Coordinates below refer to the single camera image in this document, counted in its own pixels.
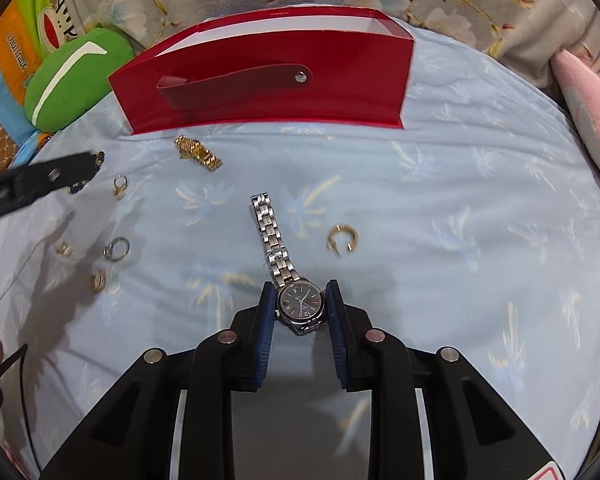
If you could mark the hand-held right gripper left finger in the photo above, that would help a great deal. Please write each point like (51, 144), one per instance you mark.
(261, 340)

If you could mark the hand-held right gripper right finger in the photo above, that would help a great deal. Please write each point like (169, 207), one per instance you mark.
(337, 340)

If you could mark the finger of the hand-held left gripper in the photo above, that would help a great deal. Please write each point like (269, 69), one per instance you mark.
(40, 177)

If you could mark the silver wristwatch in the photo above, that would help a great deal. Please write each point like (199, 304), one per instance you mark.
(300, 305)

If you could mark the gold drop earring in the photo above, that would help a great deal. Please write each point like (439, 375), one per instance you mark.
(120, 185)

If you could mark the gold hoop earring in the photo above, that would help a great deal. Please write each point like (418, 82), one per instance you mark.
(336, 234)

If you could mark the red gift box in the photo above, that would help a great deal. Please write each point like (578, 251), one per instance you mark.
(280, 95)

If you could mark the small gold stud earrings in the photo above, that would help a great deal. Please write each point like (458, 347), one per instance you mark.
(64, 249)

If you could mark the green pillow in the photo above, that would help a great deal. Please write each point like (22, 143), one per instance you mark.
(75, 80)

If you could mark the colourful cartoon pillow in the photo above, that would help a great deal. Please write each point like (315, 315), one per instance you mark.
(15, 50)

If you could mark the pink pillow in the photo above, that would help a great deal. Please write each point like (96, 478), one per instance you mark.
(590, 105)

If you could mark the grey floral blanket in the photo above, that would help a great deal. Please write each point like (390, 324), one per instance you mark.
(430, 5)

